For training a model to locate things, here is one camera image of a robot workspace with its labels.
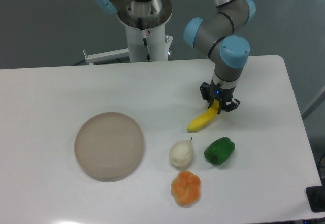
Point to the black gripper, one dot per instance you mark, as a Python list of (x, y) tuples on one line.
[(222, 91)]

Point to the yellow banana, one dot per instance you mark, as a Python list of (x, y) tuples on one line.
[(204, 119)]

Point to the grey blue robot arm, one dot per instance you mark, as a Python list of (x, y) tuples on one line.
[(215, 38)]

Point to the green bell pepper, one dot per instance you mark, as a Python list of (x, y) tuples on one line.
[(219, 151)]

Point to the white pear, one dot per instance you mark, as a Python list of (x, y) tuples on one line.
[(181, 154)]

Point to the orange peeled mandarin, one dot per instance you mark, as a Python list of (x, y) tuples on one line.
[(186, 188)]

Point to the beige round plate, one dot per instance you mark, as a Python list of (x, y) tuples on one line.
[(109, 146)]

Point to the black device at edge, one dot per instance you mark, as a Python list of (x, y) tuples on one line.
[(315, 195)]

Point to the white left bracket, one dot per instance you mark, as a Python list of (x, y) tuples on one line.
[(106, 56)]

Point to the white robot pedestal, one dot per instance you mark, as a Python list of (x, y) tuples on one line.
[(145, 26)]

